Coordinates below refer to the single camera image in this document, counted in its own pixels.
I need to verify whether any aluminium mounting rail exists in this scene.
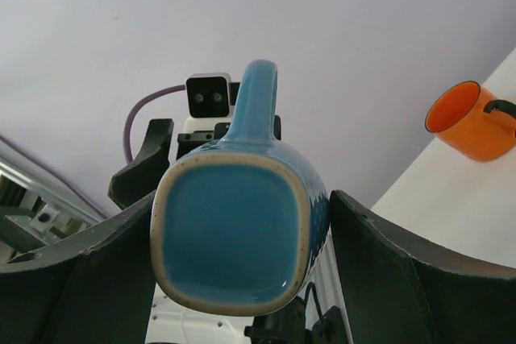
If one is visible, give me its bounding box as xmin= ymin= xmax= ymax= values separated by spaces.
xmin=1 ymin=135 xmax=107 ymax=263

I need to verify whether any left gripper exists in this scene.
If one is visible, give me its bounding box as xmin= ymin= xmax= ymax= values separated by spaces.
xmin=107 ymin=114 xmax=283 ymax=211

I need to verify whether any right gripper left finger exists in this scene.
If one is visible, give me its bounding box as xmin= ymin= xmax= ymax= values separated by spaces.
xmin=1 ymin=194 xmax=156 ymax=344

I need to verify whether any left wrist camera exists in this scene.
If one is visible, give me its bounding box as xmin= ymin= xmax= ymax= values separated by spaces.
xmin=185 ymin=73 xmax=231 ymax=118

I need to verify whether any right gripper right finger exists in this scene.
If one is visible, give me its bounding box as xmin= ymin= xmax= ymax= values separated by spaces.
xmin=330 ymin=190 xmax=515 ymax=343

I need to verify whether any blue ceramic mug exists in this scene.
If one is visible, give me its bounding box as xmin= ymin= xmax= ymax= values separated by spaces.
xmin=150 ymin=60 xmax=330 ymax=317

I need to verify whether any orange mug black handle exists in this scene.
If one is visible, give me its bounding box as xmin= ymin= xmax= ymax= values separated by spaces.
xmin=425 ymin=81 xmax=515 ymax=162

